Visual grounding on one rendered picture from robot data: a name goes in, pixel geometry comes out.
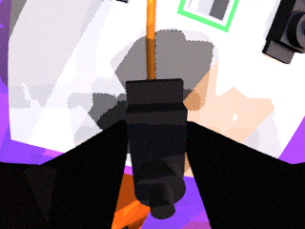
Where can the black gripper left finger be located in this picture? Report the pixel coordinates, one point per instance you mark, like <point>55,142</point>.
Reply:
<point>76,190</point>

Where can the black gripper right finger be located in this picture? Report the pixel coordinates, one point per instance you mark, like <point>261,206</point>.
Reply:
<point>242,188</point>

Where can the black micro servo with orange cable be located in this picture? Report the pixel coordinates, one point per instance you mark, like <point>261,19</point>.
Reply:
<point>157,121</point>

